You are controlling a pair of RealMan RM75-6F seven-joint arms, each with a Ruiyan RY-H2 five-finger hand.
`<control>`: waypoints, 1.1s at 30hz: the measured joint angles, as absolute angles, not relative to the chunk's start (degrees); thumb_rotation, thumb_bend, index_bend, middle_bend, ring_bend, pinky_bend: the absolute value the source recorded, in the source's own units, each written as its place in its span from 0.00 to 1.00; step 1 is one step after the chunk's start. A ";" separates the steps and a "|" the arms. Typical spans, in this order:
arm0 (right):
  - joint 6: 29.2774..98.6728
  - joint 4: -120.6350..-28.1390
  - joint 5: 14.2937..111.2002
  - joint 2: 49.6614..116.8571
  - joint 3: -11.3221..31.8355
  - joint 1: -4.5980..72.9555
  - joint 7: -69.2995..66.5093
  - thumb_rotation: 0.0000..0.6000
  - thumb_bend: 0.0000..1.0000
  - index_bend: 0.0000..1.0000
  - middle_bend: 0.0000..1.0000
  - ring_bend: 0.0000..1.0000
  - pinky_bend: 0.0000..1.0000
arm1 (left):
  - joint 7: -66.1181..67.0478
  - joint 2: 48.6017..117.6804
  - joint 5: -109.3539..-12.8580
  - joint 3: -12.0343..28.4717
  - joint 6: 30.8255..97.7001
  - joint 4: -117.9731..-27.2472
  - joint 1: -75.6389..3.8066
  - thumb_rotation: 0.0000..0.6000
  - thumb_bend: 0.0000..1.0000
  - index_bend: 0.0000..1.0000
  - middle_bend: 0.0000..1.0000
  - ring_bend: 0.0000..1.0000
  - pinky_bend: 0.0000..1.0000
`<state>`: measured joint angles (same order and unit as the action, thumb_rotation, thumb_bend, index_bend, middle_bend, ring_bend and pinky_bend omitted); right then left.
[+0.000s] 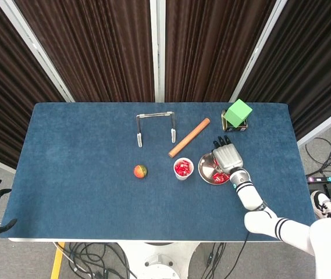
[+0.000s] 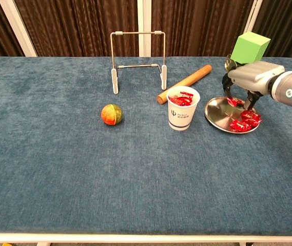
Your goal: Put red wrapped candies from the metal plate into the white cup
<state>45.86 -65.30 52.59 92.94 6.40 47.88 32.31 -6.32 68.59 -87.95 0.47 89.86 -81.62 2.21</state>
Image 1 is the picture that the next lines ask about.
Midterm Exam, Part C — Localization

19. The metal wire stand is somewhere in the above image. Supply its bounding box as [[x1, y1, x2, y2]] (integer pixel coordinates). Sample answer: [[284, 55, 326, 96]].
[[136, 111, 177, 148]]

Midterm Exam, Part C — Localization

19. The black tin with gold lid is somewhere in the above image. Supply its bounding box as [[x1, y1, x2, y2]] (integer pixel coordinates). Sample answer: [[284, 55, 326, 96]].
[[220, 109, 248, 133]]

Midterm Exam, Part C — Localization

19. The dark brown pleated curtain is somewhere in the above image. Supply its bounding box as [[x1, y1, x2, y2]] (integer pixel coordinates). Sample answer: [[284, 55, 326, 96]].
[[165, 0, 278, 102], [237, 0, 331, 140], [13, 0, 155, 102], [0, 0, 67, 170]]

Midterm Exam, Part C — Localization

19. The wooden rolling pin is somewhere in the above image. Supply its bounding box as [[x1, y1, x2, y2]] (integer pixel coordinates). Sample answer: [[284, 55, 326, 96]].
[[168, 117, 211, 158]]

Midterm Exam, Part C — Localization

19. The blue table cloth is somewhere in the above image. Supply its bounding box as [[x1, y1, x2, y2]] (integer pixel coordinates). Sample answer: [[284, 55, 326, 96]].
[[0, 101, 321, 242]]

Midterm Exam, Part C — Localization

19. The green cube block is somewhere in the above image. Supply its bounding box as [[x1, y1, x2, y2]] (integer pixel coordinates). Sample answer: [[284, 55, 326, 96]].
[[224, 98, 254, 128]]

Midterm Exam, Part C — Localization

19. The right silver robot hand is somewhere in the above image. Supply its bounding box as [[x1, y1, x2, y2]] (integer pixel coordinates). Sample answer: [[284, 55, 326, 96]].
[[211, 135, 244, 174]]

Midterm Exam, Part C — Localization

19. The metal bowl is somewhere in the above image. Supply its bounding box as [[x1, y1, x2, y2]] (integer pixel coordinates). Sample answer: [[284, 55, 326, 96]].
[[198, 152, 230, 185]]

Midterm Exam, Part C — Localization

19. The yellow floor tape strip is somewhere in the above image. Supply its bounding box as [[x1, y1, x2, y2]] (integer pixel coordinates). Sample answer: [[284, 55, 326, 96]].
[[50, 242, 66, 279]]

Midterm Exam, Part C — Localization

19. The white partition frame post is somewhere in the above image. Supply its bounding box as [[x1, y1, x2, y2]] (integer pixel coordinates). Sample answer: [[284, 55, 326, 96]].
[[149, 0, 166, 103], [0, 0, 76, 103], [229, 0, 289, 103]]

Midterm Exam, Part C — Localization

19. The white and black sneaker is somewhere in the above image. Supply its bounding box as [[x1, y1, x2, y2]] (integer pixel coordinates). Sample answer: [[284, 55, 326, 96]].
[[310, 190, 331, 223]]

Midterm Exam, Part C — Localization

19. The white paper cup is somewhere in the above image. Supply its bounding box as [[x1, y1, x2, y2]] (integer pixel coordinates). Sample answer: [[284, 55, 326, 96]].
[[173, 157, 195, 181]]

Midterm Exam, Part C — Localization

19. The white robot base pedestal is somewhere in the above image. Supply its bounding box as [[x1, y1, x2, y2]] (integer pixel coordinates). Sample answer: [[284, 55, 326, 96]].
[[118, 241, 201, 279]]

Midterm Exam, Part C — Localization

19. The black cable with inline switch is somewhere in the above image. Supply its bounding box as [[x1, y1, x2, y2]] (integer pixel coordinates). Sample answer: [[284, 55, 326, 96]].
[[201, 242, 227, 279]]

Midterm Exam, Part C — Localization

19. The orange and green ball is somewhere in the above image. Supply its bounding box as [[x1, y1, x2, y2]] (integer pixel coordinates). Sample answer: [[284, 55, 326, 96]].
[[133, 164, 148, 179]]

